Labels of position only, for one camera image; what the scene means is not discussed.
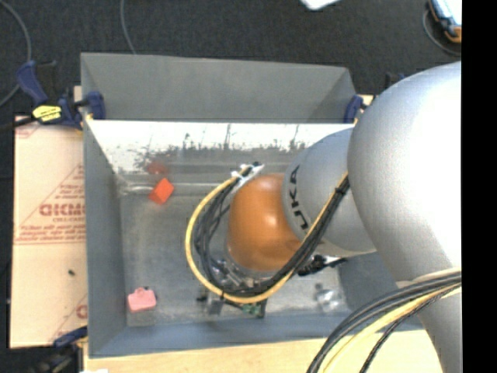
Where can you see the brown cardboard board red print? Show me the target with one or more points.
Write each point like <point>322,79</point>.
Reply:
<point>46,266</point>

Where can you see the orange-red block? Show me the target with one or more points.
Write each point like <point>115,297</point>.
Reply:
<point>161,191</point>

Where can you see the grey metal bin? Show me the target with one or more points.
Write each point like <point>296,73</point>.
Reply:
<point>155,247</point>

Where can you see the clear glass thing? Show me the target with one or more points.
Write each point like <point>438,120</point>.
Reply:
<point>328,298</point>

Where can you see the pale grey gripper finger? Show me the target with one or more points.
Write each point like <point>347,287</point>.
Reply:
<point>201,297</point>
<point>215,306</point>

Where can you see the pink toy bag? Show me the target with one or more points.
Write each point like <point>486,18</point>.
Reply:
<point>141,300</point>

